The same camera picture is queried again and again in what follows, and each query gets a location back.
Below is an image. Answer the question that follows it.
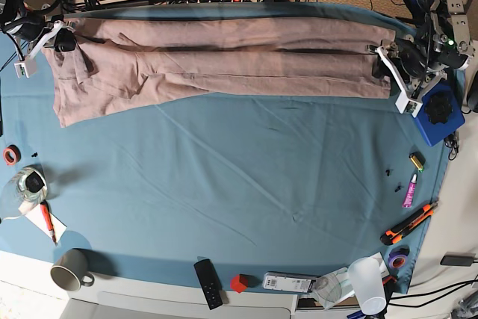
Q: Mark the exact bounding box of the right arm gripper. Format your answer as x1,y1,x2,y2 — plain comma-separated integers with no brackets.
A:
7,12,76,61

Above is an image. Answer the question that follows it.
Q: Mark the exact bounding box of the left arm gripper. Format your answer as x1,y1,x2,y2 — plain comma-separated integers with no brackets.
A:
366,38,447,100

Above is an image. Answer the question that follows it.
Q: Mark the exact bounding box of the dusty pink T-shirt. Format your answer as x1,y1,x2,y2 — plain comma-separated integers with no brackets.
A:
40,16,397,128

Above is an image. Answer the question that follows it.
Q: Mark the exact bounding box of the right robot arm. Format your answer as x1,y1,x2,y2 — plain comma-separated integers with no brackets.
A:
1,0,76,61

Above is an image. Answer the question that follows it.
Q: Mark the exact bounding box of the black knob on box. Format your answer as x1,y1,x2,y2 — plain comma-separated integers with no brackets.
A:
425,91,453,125

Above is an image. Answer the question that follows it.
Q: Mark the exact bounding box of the blue box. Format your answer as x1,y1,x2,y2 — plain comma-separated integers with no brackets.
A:
414,84,465,146

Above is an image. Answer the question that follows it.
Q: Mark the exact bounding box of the red tape roll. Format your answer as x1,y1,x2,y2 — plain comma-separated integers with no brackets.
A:
2,145,21,166

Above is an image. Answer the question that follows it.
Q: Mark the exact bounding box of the purple glue tube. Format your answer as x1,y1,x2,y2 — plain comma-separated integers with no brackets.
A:
402,173,418,208

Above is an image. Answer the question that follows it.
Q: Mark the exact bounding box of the blue table cloth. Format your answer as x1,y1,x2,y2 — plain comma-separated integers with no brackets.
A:
1,37,448,287

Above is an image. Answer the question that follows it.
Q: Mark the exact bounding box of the red pen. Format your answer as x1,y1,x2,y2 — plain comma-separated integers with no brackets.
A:
40,200,57,245

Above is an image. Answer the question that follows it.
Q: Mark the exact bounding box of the orange black utility knife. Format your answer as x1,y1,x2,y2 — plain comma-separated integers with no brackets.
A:
380,202,438,246

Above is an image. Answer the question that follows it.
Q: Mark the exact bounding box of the white paper note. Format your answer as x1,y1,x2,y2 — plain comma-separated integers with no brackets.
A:
26,202,66,244

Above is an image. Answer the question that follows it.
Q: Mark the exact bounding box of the purple tape roll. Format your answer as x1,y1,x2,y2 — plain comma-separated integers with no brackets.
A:
388,247,410,269

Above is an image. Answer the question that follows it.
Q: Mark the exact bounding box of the translucent plastic cup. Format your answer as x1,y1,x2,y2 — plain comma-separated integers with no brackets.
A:
347,257,386,316

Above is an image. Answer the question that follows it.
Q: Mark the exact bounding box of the grey ceramic mug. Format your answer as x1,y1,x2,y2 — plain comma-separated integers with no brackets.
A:
50,249,95,292

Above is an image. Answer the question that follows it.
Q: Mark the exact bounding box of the white barcode device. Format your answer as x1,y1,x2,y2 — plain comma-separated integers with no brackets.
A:
262,272,318,293

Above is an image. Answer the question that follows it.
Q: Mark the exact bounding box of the red cube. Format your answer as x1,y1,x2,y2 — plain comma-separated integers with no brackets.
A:
230,274,248,294

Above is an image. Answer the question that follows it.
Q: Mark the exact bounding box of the black remote control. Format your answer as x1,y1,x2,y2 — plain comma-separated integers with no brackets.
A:
194,258,223,310

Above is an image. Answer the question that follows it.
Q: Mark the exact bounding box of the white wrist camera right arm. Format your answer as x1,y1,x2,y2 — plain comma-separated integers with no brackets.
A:
14,59,37,78

